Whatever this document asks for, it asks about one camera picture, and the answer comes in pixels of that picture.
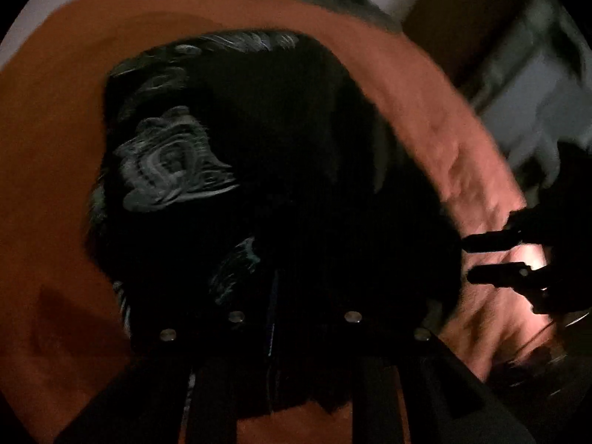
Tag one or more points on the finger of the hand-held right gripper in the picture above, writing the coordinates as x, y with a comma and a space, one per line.
497, 275
490, 242

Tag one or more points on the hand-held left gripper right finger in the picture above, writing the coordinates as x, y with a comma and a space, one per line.
360, 333

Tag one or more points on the dark wooden door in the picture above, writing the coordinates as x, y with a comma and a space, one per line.
462, 18

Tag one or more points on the black swirl patterned shirt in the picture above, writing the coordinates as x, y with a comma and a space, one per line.
300, 171

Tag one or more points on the orange fleece blanket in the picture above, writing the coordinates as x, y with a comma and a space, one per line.
55, 171

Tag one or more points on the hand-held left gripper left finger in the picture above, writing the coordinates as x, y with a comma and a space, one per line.
249, 333

